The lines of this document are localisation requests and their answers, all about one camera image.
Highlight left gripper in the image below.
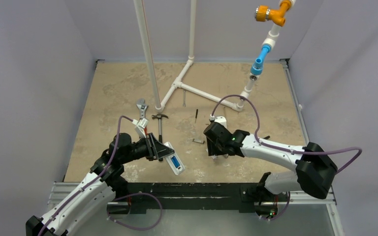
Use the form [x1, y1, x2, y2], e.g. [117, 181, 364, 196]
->
[121, 132, 174, 164]

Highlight blue battery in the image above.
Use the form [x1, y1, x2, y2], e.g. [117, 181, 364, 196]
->
[170, 156, 180, 168]
[171, 156, 181, 169]

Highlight white remote control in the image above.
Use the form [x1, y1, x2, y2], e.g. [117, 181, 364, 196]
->
[164, 142, 186, 176]

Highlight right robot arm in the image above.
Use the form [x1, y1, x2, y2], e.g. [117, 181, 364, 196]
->
[203, 122, 338, 200]

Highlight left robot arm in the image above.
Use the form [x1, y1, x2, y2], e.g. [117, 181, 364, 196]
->
[26, 133, 185, 236]

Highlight small silver spanner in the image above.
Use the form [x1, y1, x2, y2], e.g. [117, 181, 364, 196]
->
[182, 89, 186, 107]

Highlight red adjustable wrench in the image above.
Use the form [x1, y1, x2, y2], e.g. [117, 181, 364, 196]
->
[136, 98, 148, 119]

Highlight blue pipe fitting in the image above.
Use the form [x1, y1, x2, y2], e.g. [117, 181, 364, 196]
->
[250, 45, 272, 76]

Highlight orange pipe valve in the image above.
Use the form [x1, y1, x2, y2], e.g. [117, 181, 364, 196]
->
[254, 0, 295, 27]

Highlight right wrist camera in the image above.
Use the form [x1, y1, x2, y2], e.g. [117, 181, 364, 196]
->
[209, 116, 227, 128]

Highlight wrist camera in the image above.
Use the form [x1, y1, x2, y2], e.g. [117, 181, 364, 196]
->
[132, 118, 149, 138]
[209, 116, 227, 128]

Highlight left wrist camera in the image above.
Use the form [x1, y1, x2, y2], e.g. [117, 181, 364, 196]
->
[132, 118, 149, 138]

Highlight black handled hammer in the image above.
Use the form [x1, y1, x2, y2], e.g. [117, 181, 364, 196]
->
[152, 113, 169, 162]

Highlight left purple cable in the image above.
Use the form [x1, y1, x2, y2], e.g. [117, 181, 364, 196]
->
[35, 116, 163, 236]

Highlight purple cable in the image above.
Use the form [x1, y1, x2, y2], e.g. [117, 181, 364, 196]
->
[35, 116, 163, 236]
[210, 94, 363, 222]

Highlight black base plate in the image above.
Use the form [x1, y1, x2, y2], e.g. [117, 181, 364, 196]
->
[96, 182, 289, 216]

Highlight white pvc pipe frame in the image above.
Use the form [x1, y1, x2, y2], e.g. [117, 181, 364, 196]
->
[133, 0, 282, 112]

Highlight aluminium rail frame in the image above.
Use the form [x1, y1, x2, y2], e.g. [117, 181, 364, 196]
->
[47, 59, 346, 236]

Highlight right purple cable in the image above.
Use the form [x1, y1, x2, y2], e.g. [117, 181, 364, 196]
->
[210, 94, 363, 222]

